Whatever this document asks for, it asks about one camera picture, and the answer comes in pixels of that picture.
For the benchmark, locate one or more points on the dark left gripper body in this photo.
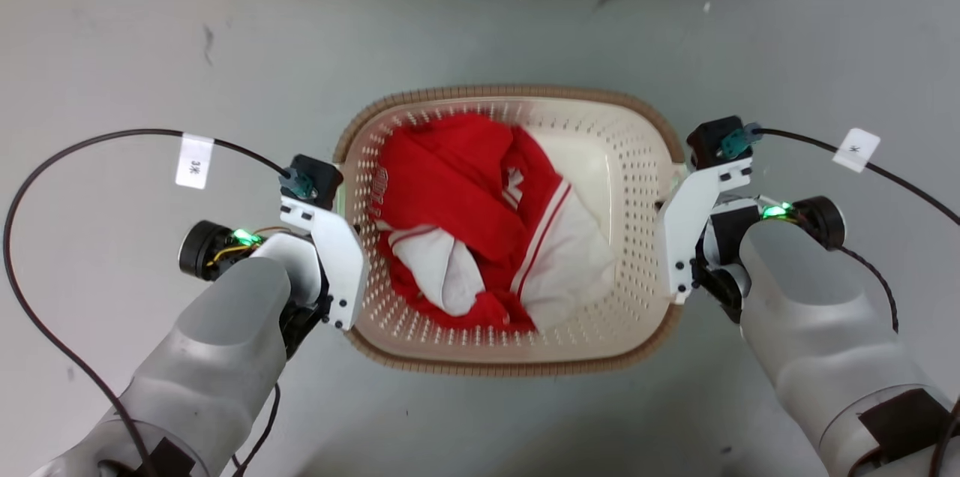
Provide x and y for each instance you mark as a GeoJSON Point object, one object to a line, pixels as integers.
{"type": "Point", "coordinates": [304, 323]}

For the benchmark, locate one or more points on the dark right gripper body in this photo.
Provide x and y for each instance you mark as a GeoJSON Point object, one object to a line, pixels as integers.
{"type": "Point", "coordinates": [720, 244]}

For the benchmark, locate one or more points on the beige laundry basket brown rim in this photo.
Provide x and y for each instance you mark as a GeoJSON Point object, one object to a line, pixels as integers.
{"type": "Point", "coordinates": [630, 162]}

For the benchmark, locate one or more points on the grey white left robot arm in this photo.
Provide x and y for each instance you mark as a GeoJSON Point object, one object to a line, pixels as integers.
{"type": "Point", "coordinates": [217, 357]}

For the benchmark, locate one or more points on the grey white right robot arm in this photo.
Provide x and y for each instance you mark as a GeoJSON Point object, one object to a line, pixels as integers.
{"type": "Point", "coordinates": [817, 312]}

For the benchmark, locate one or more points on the red and white garment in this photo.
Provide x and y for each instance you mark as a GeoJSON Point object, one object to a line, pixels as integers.
{"type": "Point", "coordinates": [457, 192]}

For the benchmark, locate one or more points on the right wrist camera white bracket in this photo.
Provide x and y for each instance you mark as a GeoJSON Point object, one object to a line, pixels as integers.
{"type": "Point", "coordinates": [686, 229]}

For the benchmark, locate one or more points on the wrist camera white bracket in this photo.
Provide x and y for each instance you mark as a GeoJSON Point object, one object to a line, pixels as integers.
{"type": "Point", "coordinates": [686, 229]}
{"type": "Point", "coordinates": [337, 252]}

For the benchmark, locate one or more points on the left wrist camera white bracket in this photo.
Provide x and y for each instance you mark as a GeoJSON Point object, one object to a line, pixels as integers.
{"type": "Point", "coordinates": [337, 252]}

